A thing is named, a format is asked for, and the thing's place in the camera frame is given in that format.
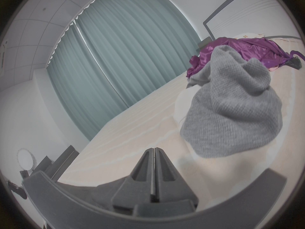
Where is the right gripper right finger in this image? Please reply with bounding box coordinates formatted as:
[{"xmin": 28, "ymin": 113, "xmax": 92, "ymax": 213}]
[{"xmin": 155, "ymin": 148, "xmax": 200, "ymax": 206}]

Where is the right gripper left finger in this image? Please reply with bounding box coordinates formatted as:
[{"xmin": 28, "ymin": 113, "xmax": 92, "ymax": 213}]
[{"xmin": 112, "ymin": 148, "xmax": 155, "ymax": 212}]

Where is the black T-shirt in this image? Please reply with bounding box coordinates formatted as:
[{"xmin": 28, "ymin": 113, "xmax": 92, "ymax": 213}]
[{"xmin": 57, "ymin": 178, "xmax": 130, "ymax": 209}]

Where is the bed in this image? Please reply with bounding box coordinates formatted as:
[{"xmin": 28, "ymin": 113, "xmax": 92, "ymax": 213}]
[{"xmin": 56, "ymin": 0, "xmax": 304, "ymax": 212}]

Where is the black chest of drawers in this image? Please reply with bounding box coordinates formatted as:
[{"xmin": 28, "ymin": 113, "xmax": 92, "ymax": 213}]
[{"xmin": 51, "ymin": 145, "xmax": 79, "ymax": 181}]

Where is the grey garment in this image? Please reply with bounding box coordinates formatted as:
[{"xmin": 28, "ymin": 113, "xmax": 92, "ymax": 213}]
[{"xmin": 180, "ymin": 45, "xmax": 283, "ymax": 158}]

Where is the round white mirror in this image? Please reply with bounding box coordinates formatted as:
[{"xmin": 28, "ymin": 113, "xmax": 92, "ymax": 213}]
[{"xmin": 17, "ymin": 148, "xmax": 34, "ymax": 171}]

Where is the blue-green curtain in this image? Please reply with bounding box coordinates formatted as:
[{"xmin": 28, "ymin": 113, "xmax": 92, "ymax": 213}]
[
  {"xmin": 46, "ymin": 21, "xmax": 130, "ymax": 141},
  {"xmin": 75, "ymin": 0, "xmax": 203, "ymax": 108}
]

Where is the grey bedside table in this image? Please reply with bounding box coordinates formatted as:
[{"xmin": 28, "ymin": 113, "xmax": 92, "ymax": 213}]
[{"xmin": 196, "ymin": 36, "xmax": 214, "ymax": 54}]

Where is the purple garment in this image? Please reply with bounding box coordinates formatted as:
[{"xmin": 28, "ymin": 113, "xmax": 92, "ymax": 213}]
[{"xmin": 186, "ymin": 37, "xmax": 305, "ymax": 79}]

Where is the white printed pillow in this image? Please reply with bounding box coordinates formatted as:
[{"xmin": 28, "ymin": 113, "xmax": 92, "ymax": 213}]
[{"xmin": 232, "ymin": 32, "xmax": 265, "ymax": 39}]

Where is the small black garment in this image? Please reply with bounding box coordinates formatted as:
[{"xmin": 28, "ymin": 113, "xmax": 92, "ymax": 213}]
[{"xmin": 286, "ymin": 56, "xmax": 303, "ymax": 70}]

